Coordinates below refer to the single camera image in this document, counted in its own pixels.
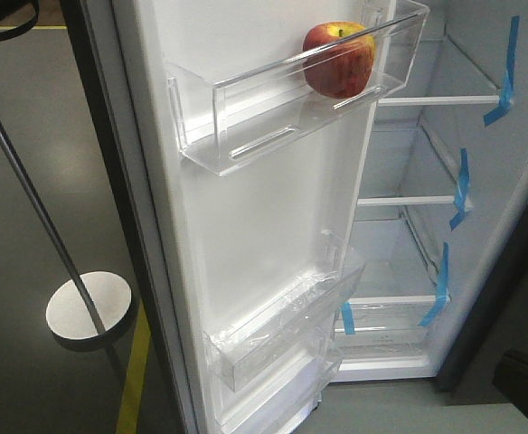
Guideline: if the red yellow apple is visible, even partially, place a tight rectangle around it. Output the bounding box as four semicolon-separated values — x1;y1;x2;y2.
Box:
302;22;376;99

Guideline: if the dark grey fridge door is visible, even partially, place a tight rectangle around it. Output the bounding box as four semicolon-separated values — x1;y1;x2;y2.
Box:
61;1;396;433

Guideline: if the dark grey fridge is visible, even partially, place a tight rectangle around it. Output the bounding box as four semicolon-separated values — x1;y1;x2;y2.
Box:
335;1;528;389

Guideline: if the blue tape strip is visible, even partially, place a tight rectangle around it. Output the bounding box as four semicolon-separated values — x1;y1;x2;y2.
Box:
483;15;520;127
340;302;355;335
419;242;450;327
449;148;472;231

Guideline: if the clear lower door bin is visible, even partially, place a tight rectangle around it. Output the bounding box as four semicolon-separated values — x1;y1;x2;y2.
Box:
204;230;366;392

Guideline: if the clear door shelf bin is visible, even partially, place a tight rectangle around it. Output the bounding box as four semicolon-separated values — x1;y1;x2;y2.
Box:
167;1;429;176

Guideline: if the silver sign stand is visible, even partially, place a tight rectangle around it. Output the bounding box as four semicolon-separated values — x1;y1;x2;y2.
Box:
0;120;133;351

